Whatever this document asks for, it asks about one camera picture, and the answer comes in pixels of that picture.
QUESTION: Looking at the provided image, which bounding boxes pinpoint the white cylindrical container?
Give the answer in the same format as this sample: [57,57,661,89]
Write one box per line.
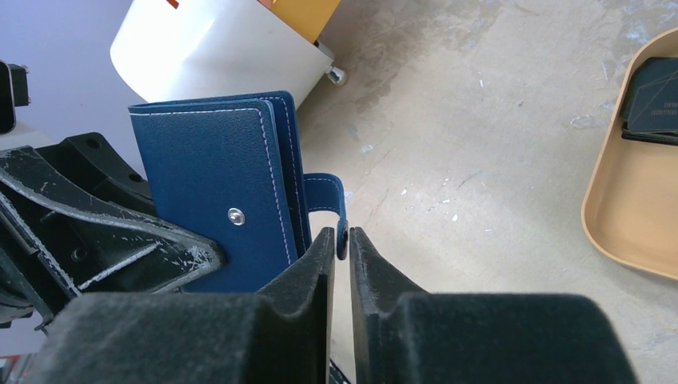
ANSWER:
[110,0,348,105]

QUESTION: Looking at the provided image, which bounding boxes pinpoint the blue leather card holder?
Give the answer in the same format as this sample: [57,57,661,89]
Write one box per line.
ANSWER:
[129,90,348,293]

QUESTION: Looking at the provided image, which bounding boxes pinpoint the tan oval plastic tray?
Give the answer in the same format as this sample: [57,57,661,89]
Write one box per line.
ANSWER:
[580,29,677,280]

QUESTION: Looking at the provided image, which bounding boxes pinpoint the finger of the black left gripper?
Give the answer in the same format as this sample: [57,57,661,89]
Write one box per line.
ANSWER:
[1,146,225,327]
[37,132,156,216]

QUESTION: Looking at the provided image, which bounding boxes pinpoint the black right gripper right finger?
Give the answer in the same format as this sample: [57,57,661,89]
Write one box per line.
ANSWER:
[349,227,637,383]

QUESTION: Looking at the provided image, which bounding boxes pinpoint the black VIP credit cards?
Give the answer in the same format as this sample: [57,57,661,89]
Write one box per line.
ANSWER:
[620,57,677,146]

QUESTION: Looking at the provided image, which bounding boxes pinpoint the yellow wooden box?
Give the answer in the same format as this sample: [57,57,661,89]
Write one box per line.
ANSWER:
[258,0,341,44]

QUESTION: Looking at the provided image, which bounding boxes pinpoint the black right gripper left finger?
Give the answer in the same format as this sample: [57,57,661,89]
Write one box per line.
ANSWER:
[26,227,335,383]

